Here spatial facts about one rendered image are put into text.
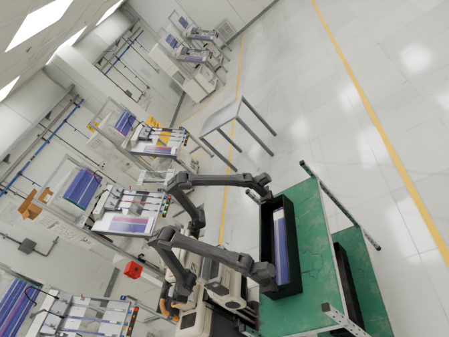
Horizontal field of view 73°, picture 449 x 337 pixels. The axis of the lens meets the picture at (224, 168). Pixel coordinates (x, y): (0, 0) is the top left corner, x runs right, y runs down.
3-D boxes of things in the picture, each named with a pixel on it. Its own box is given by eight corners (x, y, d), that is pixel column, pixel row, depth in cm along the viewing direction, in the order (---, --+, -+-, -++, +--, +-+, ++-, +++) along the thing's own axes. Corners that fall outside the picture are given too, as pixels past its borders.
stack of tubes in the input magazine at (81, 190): (101, 179, 388) (83, 166, 376) (85, 209, 350) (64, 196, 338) (96, 183, 394) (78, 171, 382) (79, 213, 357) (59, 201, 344)
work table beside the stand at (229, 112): (273, 156, 410) (235, 116, 374) (235, 172, 453) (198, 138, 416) (276, 134, 440) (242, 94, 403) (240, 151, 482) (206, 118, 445)
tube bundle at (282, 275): (276, 213, 191) (272, 210, 189) (285, 209, 187) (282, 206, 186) (280, 291, 153) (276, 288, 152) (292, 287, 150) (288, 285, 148)
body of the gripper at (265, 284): (272, 271, 145) (263, 263, 142) (273, 291, 137) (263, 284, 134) (262, 275, 148) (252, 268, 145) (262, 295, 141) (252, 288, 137)
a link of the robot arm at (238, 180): (178, 176, 174) (178, 190, 166) (178, 169, 170) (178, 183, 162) (250, 176, 182) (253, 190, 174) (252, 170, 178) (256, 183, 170)
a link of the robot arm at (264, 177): (242, 174, 179) (245, 185, 172) (258, 164, 174) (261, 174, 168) (254, 183, 186) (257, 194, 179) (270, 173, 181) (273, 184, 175)
